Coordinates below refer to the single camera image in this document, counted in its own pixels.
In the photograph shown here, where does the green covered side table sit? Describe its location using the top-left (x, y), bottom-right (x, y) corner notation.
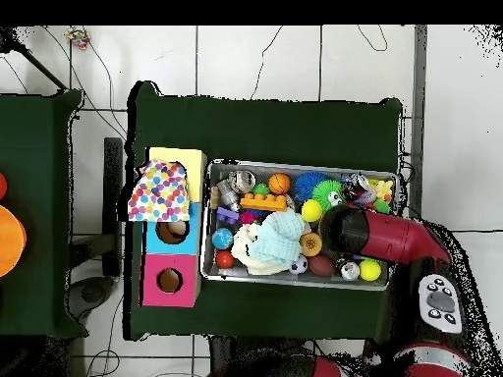
top-left (0, 89), bottom-right (84, 339)

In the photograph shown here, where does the wooden box with three holes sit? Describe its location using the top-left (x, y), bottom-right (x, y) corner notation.
top-left (140, 145), bottom-right (209, 309)

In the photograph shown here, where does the orange bowl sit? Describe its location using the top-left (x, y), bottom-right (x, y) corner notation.
top-left (0, 203), bottom-right (28, 279)

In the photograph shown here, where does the dark green table cloth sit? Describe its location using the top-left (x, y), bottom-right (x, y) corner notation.
top-left (125, 81), bottom-right (404, 343)

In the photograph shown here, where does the small orange basketball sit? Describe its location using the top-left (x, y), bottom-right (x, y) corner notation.
top-left (267, 172), bottom-right (292, 195)

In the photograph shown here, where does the small brown football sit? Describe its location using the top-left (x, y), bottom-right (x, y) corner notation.
top-left (307, 254), bottom-right (338, 278)

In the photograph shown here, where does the green spiky ball with eyes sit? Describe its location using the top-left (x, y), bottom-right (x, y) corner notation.
top-left (311, 179), bottom-right (345, 212)

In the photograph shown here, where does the blue spiky ball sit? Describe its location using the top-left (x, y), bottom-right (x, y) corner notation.
top-left (294, 171), bottom-right (327, 201)

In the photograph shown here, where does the cream yellow cloth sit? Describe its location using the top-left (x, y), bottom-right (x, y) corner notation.
top-left (229, 225), bottom-right (292, 276)

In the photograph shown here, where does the small colourful toy on floor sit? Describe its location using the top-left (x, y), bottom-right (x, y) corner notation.
top-left (65, 27), bottom-right (91, 50)

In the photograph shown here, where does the crushed silver can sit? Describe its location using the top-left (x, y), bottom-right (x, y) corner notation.
top-left (227, 168), bottom-right (255, 193)

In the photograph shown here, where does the colourful patterned cloth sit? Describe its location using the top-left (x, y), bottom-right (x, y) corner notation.
top-left (127, 159), bottom-right (192, 224)

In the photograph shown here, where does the yellow ball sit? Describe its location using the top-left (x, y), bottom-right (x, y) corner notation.
top-left (301, 199), bottom-right (323, 223)
top-left (359, 258), bottom-right (382, 282)

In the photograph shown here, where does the orange building block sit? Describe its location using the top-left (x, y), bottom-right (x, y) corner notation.
top-left (239, 192), bottom-right (288, 215)

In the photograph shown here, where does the blue globe ball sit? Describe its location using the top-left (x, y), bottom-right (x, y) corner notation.
top-left (211, 227), bottom-right (235, 250)

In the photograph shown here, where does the shallow clear bin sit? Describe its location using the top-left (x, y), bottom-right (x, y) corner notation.
top-left (199, 160), bottom-right (398, 292)

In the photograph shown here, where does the small soccer ball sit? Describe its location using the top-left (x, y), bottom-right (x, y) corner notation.
top-left (289, 254), bottom-right (309, 276)

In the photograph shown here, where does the light teal cloth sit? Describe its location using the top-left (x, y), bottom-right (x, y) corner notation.
top-left (250, 208), bottom-right (309, 268)

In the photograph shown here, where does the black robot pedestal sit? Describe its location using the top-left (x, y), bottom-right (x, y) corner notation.
top-left (207, 336), bottom-right (311, 377)

